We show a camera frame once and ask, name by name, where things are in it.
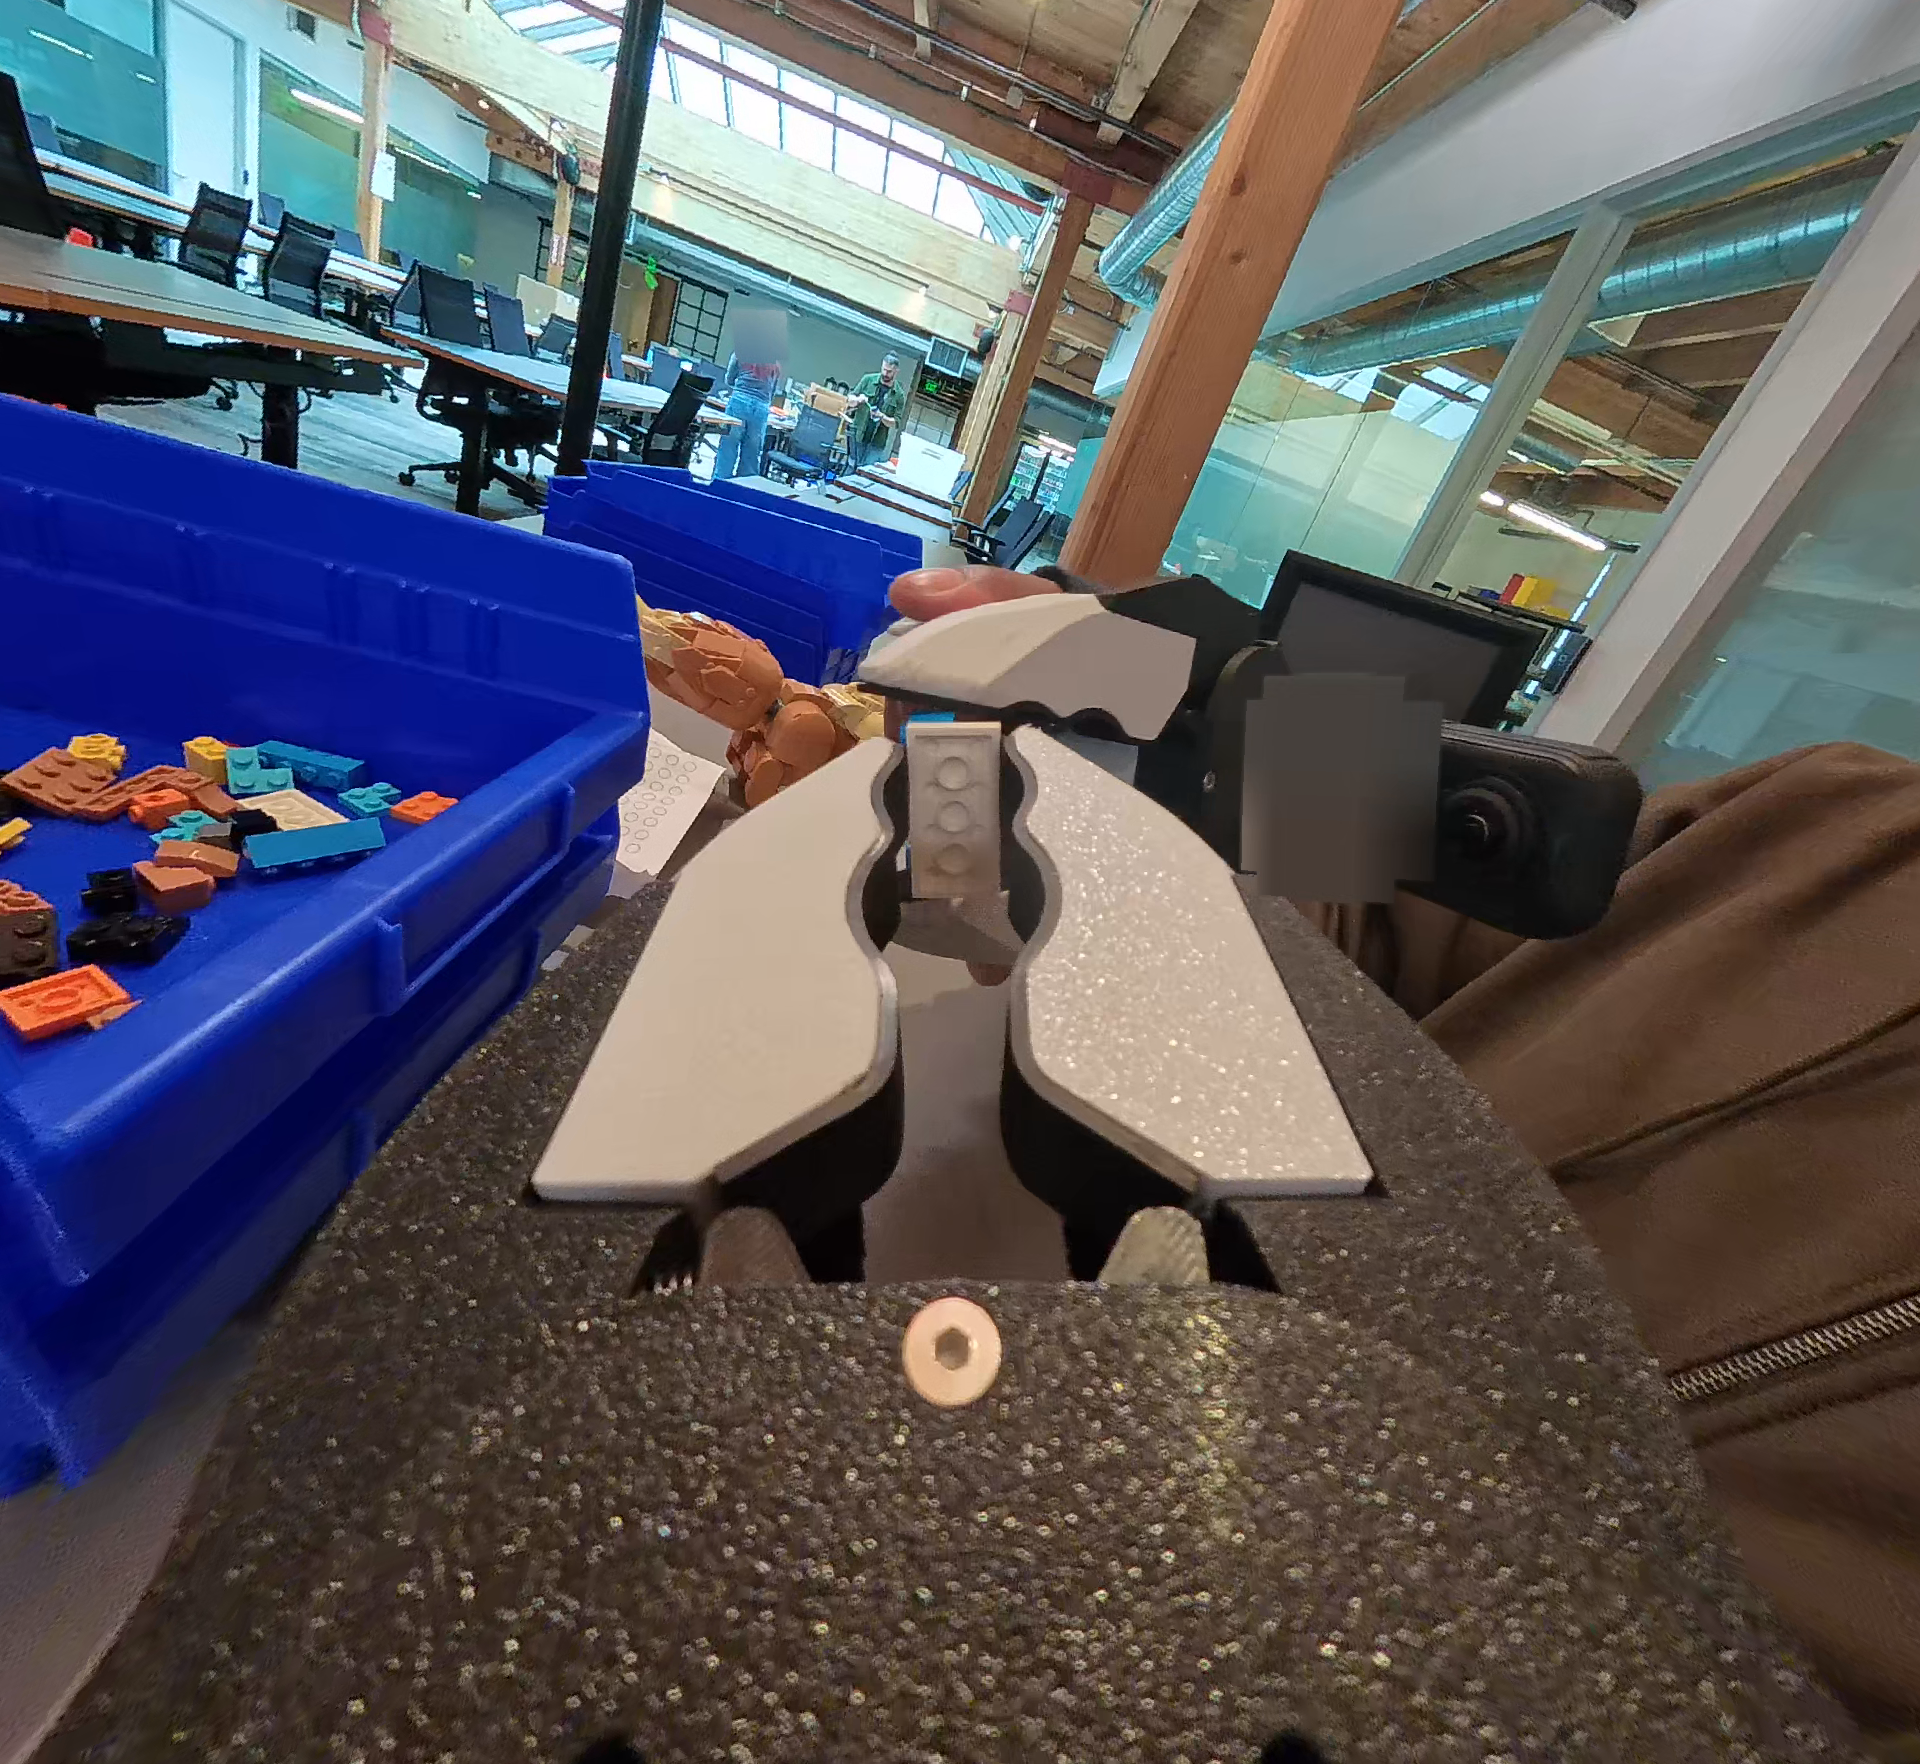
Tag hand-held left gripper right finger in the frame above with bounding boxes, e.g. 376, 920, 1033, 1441
1004, 728, 1379, 1207

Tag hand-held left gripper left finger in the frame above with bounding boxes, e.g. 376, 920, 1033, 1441
527, 737, 912, 1207

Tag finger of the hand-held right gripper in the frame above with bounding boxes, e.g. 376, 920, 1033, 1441
860, 589, 1201, 741

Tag white toy plate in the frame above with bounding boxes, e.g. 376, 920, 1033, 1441
904, 721, 1004, 898

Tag brown brick-built toy animal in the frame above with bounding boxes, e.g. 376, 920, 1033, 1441
636, 597, 891, 811

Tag blue plastic bin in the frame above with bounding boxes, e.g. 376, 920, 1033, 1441
0, 392, 654, 1495

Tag pile of toy bricks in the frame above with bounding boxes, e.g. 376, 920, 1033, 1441
0, 730, 460, 1046

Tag white printed paper sheet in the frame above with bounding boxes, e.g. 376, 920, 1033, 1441
604, 730, 731, 914

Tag black framed monitor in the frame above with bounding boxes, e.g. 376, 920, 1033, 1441
1252, 548, 1549, 731

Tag person's brown jacket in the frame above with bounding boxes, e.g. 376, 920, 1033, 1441
1342, 741, 1920, 1728

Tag stack of nested blue bins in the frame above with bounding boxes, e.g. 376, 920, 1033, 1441
541, 456, 927, 690

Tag black stand pole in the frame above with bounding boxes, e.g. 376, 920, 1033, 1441
550, 0, 695, 479

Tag row of black office chairs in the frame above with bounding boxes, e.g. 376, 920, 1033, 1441
171, 180, 721, 514

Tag wooden support post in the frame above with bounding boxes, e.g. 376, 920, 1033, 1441
1054, 0, 1479, 591
957, 189, 1096, 523

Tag silver ventilation duct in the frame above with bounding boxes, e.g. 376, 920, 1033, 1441
1098, 0, 1594, 304

